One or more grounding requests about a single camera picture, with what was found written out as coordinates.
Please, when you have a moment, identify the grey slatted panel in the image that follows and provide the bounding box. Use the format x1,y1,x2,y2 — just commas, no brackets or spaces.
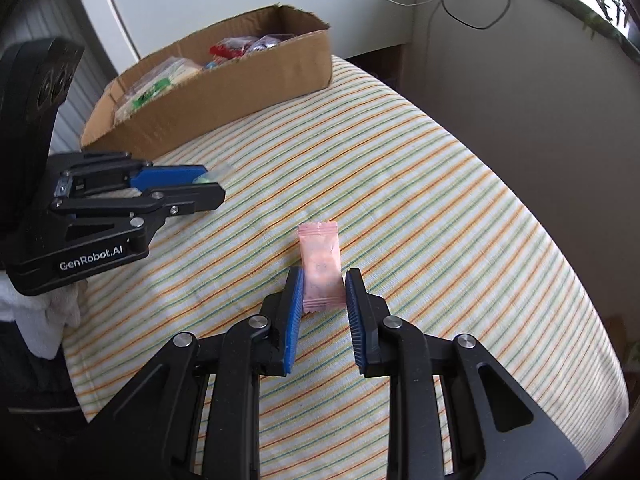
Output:
0,0,137,157

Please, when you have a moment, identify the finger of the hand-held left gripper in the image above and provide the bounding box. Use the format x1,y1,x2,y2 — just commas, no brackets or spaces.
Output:
52,151,209,200
49,182,227,231

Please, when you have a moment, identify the cardboard box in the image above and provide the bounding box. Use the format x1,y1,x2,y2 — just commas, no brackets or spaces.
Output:
80,4,334,162

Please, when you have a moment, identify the clear green candy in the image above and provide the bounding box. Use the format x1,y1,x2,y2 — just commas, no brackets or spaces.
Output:
192,163,231,184

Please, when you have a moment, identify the potted spider plant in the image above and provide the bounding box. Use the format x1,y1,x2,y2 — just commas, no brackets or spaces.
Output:
580,0,632,41

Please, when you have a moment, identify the person's left hand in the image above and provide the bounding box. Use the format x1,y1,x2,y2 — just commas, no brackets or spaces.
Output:
0,272,84,360

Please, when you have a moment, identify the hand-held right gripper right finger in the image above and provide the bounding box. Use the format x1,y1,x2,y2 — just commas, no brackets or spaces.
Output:
345,267,586,480

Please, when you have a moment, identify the pink candy packet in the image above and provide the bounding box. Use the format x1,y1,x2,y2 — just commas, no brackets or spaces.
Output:
297,221,347,314

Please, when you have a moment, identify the striped table cloth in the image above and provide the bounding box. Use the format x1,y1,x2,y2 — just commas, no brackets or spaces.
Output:
62,55,631,480

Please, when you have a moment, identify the red-ended dried plum packet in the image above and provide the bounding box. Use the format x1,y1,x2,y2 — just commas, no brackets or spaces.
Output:
209,37,252,62
245,34,296,54

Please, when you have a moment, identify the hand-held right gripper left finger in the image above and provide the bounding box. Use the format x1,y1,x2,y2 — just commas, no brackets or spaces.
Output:
82,266,307,480

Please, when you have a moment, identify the clear cracker packet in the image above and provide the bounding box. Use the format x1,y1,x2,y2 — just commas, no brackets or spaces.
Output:
115,57,206,122

